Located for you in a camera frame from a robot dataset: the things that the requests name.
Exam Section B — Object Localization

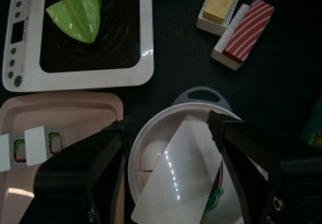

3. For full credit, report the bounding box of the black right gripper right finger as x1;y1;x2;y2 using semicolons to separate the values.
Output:
206;109;322;224

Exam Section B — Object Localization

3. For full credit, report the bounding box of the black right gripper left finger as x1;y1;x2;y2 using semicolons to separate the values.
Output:
17;117;136;224

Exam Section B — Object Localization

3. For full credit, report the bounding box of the white maki sushi roll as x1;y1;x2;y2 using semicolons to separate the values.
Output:
0;133;28;173
24;125;65;168

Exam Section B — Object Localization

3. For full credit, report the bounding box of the red striped sushi piece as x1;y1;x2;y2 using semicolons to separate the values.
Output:
210;0;276;72

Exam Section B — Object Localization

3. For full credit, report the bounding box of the yellow egg sushi piece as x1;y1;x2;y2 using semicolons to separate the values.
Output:
195;0;247;37

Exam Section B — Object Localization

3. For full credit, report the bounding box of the teal basket with orange rim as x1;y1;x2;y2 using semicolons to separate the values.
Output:
299;92;322;149

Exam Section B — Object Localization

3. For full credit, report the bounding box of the white toy egg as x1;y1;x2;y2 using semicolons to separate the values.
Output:
139;139;171;173

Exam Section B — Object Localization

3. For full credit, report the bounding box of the pink plastic tray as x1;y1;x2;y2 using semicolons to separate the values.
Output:
0;90;125;224

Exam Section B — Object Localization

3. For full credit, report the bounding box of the green toy leaf vegetable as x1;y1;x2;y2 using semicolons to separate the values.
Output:
44;0;111;44

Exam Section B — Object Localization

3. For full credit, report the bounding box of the white bowl with grey handle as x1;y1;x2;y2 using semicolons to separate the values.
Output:
127;86;268;224

